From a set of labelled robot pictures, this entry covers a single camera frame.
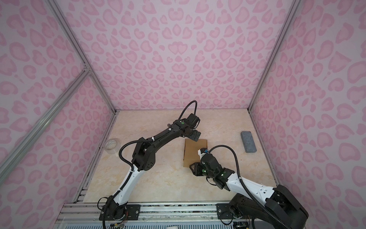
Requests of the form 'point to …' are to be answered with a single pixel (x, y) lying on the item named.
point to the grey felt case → (248, 141)
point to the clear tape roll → (112, 145)
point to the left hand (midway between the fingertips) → (194, 131)
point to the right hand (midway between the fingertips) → (191, 167)
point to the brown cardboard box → (191, 147)
